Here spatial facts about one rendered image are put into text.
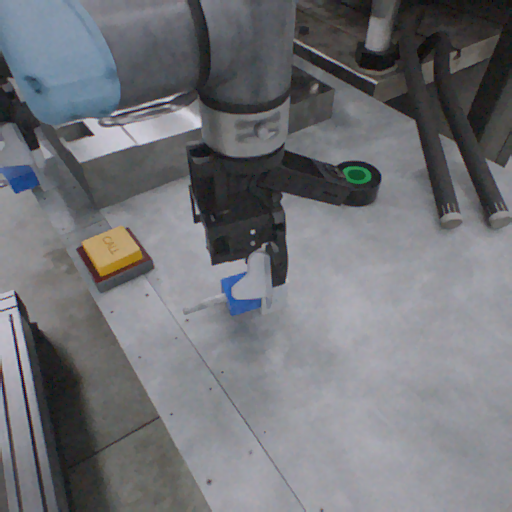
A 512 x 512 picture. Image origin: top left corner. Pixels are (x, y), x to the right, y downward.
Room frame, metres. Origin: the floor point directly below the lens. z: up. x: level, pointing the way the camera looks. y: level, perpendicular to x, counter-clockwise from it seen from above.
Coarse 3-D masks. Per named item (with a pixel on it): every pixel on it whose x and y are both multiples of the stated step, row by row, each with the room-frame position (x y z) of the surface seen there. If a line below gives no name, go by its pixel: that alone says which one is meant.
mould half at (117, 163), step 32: (320, 96) 0.79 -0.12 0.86; (96, 128) 0.61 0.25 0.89; (128, 128) 0.62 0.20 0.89; (160, 128) 0.62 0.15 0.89; (192, 128) 0.63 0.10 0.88; (288, 128) 0.74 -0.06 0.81; (64, 160) 0.63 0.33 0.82; (96, 160) 0.53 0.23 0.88; (128, 160) 0.56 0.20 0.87; (160, 160) 0.59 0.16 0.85; (96, 192) 0.53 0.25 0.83; (128, 192) 0.55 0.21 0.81
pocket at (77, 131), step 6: (66, 126) 0.62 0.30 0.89; (72, 126) 0.63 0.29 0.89; (78, 126) 0.63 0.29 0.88; (84, 126) 0.64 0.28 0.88; (60, 132) 0.61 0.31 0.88; (66, 132) 0.62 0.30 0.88; (72, 132) 0.62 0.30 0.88; (78, 132) 0.63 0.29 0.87; (84, 132) 0.63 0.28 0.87; (90, 132) 0.62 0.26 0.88; (60, 138) 0.61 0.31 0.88; (66, 138) 0.62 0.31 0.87; (72, 138) 0.62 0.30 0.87; (78, 138) 0.63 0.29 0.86; (84, 138) 0.63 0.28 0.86
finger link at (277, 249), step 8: (280, 232) 0.31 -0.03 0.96; (272, 240) 0.30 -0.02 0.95; (280, 240) 0.30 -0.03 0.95; (272, 248) 0.30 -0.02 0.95; (280, 248) 0.30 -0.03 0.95; (272, 256) 0.30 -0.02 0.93; (280, 256) 0.29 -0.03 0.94; (288, 256) 0.30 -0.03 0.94; (272, 264) 0.30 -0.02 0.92; (280, 264) 0.30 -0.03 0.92; (288, 264) 0.29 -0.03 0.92; (272, 272) 0.30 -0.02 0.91; (280, 272) 0.29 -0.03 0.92; (272, 280) 0.29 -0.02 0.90; (280, 280) 0.29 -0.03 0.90
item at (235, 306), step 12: (228, 276) 0.35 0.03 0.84; (240, 276) 0.35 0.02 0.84; (228, 288) 0.33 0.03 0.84; (288, 288) 0.33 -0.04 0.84; (204, 300) 0.32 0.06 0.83; (216, 300) 0.32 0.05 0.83; (228, 300) 0.31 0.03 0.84; (240, 300) 0.31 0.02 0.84; (252, 300) 0.32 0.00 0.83; (264, 300) 0.32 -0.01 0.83; (240, 312) 0.31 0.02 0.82; (264, 312) 0.32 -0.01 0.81
